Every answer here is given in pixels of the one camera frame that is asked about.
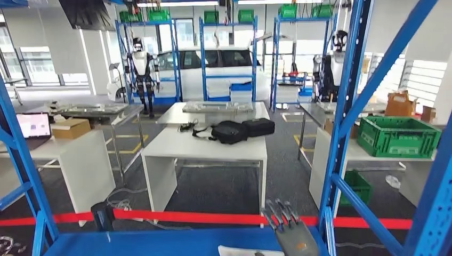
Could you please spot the white desk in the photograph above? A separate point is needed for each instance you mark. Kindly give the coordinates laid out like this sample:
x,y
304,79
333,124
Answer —
x,y
84,169
315,166
197,148

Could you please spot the white plastic shell part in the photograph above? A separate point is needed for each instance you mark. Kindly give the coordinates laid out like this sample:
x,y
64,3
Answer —
x,y
243,251

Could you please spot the green plastic crate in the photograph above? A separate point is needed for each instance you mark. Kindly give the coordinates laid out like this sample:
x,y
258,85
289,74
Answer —
x,y
211,17
287,11
245,16
392,141
130,17
322,11
356,190
159,15

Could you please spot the black shoulder bag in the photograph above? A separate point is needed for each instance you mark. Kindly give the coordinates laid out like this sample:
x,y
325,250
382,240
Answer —
x,y
229,132

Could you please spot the blue steel shelf rack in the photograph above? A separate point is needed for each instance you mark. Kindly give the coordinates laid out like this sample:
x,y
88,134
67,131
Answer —
x,y
276,56
174,56
202,56
159,244

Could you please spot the blue white stacked bins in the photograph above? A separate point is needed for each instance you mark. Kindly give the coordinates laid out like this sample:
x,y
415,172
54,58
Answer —
x,y
306,94
241,92

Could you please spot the small white device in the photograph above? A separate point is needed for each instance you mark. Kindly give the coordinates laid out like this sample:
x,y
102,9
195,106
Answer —
x,y
53,107

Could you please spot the red barrier belt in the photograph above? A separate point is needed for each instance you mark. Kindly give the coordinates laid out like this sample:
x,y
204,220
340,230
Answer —
x,y
197,217

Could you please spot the small cardboard box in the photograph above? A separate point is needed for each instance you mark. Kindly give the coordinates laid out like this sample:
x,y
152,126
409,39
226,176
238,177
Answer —
x,y
428,114

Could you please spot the clear plastic wrap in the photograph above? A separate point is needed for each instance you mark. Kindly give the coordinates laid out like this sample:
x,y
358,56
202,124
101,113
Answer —
x,y
393,182

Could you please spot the open brown cardboard box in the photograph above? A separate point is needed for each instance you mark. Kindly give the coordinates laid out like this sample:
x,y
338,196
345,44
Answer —
x,y
399,104

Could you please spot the black barrier belt post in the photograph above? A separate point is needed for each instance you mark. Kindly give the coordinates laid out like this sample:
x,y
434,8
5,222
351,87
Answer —
x,y
102,217

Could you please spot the black hanging screen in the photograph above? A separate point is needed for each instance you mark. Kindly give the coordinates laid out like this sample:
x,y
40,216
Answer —
x,y
91,16

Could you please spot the black hard case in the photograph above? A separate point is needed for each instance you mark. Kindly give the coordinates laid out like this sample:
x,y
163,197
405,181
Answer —
x,y
259,127

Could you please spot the grey metal tray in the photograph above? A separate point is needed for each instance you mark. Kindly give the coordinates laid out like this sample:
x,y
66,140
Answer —
x,y
219,107
95,109

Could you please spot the steel table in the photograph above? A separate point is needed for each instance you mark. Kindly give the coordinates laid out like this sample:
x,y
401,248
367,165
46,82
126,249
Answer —
x,y
169,114
310,113
130,113

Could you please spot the chrome base stool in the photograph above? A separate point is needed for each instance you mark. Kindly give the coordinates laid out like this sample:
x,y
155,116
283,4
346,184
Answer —
x,y
5,244

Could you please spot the black white humanoid robot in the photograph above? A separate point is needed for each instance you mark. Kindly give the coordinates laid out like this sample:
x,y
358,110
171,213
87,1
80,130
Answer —
x,y
332,74
141,63

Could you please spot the white car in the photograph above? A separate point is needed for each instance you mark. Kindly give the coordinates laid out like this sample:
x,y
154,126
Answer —
x,y
190,81

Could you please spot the dark long table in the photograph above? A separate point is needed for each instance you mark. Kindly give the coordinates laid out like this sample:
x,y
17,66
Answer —
x,y
12,81

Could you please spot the open laptop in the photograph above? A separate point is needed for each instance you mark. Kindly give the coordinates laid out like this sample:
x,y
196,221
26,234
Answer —
x,y
33,125

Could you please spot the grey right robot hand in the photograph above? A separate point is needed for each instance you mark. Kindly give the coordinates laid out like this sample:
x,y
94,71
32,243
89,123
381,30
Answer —
x,y
296,240

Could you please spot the red black trolley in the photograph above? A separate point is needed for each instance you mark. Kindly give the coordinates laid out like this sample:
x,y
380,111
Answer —
x,y
293,74

